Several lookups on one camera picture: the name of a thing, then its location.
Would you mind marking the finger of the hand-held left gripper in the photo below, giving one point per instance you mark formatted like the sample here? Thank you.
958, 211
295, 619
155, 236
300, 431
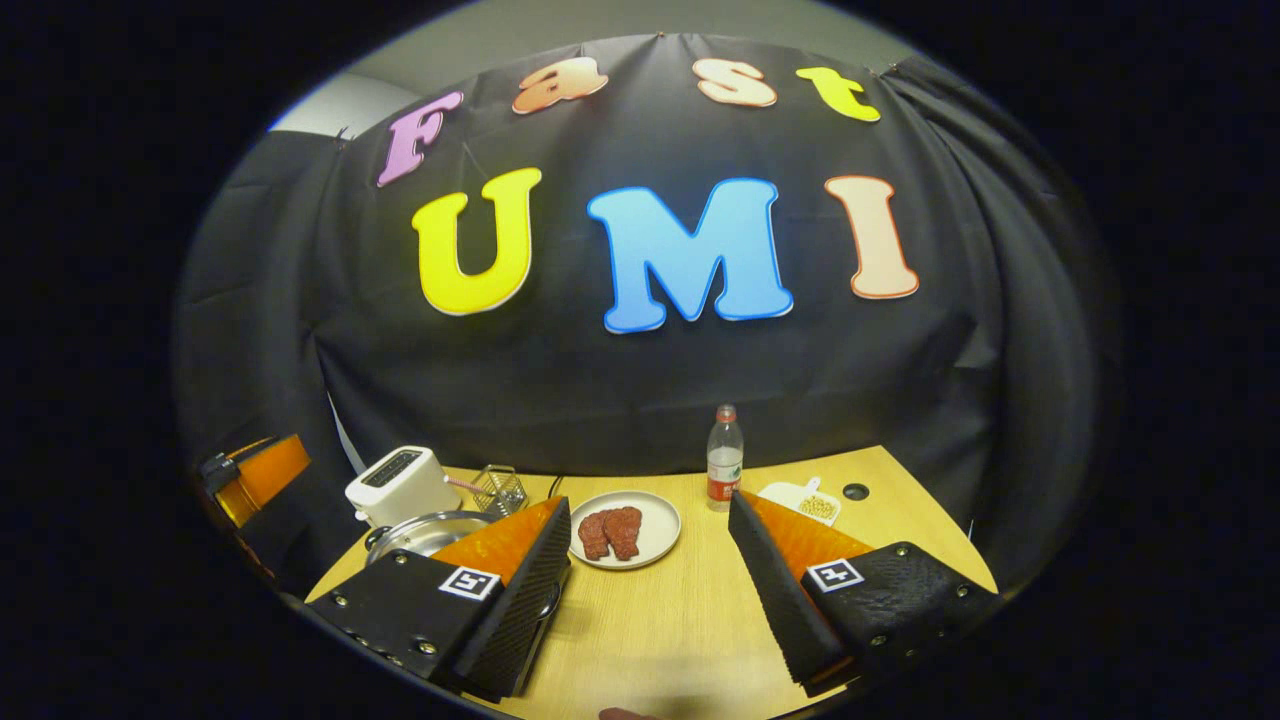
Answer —
265, 475

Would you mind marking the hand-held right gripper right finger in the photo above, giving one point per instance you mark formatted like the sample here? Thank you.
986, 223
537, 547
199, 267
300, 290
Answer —
775, 600

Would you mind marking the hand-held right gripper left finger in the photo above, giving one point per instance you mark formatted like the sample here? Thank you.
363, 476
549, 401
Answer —
520, 610

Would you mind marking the small pile of yellow beans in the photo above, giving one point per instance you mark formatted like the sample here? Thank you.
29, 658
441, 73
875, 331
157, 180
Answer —
818, 507

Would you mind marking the red meat slice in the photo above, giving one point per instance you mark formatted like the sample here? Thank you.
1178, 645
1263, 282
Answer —
593, 537
625, 530

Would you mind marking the white divided tray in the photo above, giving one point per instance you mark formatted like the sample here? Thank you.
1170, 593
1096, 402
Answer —
785, 493

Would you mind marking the white toaster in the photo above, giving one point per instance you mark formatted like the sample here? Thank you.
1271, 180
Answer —
400, 485

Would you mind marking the pink stick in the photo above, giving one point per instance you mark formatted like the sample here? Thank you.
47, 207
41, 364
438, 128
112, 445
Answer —
465, 485

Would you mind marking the clear water bottle red label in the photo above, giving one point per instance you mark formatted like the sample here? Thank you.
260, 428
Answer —
725, 470

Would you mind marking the white round plate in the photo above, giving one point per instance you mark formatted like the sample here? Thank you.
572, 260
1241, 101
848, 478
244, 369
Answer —
660, 520

